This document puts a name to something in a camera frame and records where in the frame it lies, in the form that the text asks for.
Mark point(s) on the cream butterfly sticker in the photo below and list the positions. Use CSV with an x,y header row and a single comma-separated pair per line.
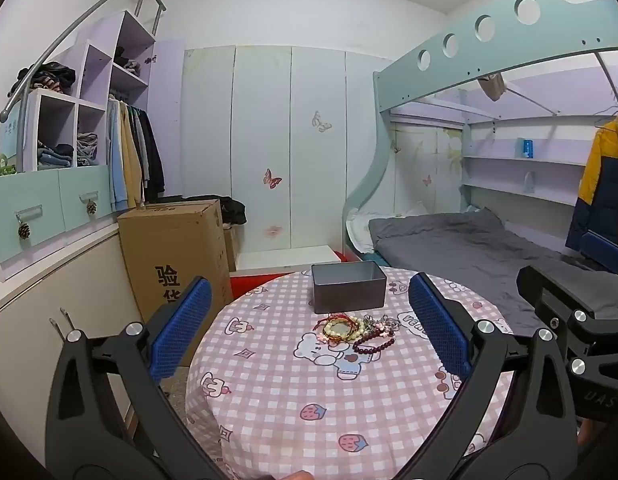
x,y
321,122

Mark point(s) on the brown hanging bag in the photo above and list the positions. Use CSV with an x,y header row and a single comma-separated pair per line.
x,y
491,87

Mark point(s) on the purple wardrobe door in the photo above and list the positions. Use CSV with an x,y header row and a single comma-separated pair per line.
x,y
166,120

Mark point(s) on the grey blanket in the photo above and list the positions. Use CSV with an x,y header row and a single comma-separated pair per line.
x,y
464,245

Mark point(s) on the blue can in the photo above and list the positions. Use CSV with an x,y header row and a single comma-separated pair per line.
x,y
529,148

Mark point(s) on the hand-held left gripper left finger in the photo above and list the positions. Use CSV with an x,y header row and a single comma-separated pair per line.
x,y
181,330

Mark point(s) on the yellow and navy jacket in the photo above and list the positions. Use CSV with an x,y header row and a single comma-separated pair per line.
x,y
604,180

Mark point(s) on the folded grey clothes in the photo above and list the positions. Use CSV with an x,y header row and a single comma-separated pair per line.
x,y
88,150

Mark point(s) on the pink butterfly sticker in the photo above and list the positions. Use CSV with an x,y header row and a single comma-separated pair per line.
x,y
272,179

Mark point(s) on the beige low cabinet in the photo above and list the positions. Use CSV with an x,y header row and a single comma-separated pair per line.
x,y
49,290

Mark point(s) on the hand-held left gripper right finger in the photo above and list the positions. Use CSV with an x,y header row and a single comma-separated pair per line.
x,y
439,327

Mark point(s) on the pine cone drawer charm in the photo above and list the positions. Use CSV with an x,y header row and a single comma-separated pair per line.
x,y
24,231
92,208

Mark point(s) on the teal drawer unit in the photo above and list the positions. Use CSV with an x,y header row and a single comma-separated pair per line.
x,y
44,205

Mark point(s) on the dark clothes pile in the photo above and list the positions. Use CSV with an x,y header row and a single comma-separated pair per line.
x,y
51,77

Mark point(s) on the white wardrobe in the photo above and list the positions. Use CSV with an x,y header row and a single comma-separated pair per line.
x,y
289,160

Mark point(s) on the purple wall shelves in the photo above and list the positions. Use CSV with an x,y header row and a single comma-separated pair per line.
x,y
519,165

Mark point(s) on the pink flower sticker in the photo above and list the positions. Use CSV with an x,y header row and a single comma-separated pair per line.
x,y
273,231

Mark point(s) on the purple shelf unit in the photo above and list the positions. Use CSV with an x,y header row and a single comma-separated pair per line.
x,y
96,75

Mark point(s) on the folded jeans pile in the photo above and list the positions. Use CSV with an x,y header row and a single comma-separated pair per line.
x,y
56,157

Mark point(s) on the large cardboard box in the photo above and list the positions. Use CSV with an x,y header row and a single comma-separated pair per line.
x,y
164,240

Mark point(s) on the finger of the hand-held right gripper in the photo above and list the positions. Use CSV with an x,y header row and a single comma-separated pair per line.
x,y
606,252
549,287

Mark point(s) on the pink checked tablecloth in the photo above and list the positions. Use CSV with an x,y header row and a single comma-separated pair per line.
x,y
289,385

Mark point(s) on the row of hanging clothes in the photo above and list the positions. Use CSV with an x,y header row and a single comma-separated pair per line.
x,y
131,155

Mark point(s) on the teal bunk bed frame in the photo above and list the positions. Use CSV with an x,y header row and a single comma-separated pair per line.
x,y
489,55

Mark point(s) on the grey metal tin box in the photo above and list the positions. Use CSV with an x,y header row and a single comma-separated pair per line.
x,y
346,296

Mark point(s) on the grey metal rail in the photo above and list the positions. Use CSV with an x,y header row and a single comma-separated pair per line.
x,y
74,25

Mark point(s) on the dark folded clothes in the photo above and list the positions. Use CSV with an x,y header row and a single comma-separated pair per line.
x,y
126,60

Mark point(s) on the teal bed mat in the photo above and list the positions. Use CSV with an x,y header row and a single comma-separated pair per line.
x,y
375,259

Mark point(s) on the black bag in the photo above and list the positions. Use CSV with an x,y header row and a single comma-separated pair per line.
x,y
234,211

